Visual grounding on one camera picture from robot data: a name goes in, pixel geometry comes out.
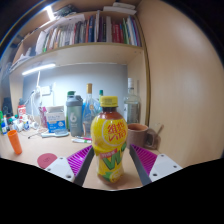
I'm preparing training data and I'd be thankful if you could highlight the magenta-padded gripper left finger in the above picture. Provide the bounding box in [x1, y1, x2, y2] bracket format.
[44, 144, 96, 187]

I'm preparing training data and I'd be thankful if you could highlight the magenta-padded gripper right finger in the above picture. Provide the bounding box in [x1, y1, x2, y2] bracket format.
[129, 143, 184, 186]

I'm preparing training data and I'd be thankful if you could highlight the yellow-labelled drink bottle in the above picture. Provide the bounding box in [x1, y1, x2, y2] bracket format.
[90, 95, 129, 186]

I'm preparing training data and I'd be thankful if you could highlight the brown ceramic mug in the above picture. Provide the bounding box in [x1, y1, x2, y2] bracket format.
[126, 123, 158, 150]

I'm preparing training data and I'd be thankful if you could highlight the flat round red coaster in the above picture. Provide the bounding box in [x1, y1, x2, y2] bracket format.
[36, 152, 59, 169]

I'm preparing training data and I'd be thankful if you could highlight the grey shaker bottle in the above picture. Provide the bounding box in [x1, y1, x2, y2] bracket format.
[65, 94, 84, 137]

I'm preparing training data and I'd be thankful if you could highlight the blue and white carton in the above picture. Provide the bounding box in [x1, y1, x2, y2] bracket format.
[45, 105, 67, 134]

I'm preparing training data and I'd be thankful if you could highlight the clear bottle with gold cap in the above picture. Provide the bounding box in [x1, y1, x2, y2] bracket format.
[82, 83, 101, 138]

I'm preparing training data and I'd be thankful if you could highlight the clear glass liquor bottle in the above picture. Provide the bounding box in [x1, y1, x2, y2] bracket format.
[123, 77, 141, 125]

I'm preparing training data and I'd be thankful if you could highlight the pink pouch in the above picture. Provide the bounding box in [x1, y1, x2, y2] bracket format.
[38, 105, 49, 129]

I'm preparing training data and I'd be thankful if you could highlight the orange plastic cup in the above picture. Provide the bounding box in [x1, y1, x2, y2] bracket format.
[6, 129, 23, 155]

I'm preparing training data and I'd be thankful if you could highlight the red and white tub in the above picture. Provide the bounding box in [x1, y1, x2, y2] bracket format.
[17, 104, 27, 118]

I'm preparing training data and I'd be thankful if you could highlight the under-shelf light bar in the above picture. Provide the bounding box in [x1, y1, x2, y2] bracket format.
[21, 63, 57, 77]

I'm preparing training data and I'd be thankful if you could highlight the wooden shelf unit with books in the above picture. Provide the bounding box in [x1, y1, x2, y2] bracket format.
[13, 1, 145, 69]

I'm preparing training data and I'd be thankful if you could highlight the shelf-top light bar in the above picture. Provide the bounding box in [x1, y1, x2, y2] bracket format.
[45, 4, 56, 22]

